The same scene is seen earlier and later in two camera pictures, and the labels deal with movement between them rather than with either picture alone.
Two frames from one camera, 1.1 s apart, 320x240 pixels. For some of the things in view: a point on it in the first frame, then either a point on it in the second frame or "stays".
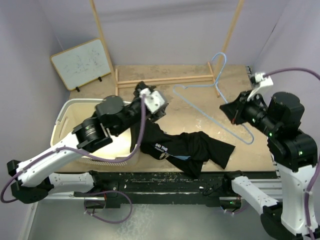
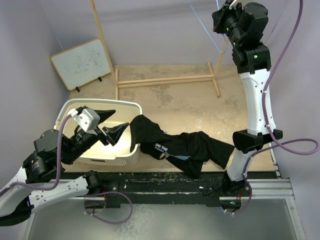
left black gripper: x=156 y=114 → x=113 y=133
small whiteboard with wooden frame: x=81 y=64 stays
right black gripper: x=234 y=110 → x=219 y=15
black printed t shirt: x=188 y=152 stays
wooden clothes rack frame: x=212 y=78 stays
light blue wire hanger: x=224 y=96 → x=218 y=7
